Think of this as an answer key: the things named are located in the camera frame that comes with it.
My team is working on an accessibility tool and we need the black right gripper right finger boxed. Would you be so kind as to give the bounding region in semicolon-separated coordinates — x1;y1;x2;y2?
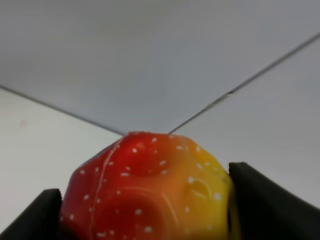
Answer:
229;162;320;240

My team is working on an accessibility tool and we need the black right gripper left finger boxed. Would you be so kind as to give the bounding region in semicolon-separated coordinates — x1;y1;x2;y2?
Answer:
0;188;62;240

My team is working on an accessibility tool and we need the red yellow dimpled ball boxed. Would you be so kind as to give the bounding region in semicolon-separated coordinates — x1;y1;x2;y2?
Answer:
58;132;242;240

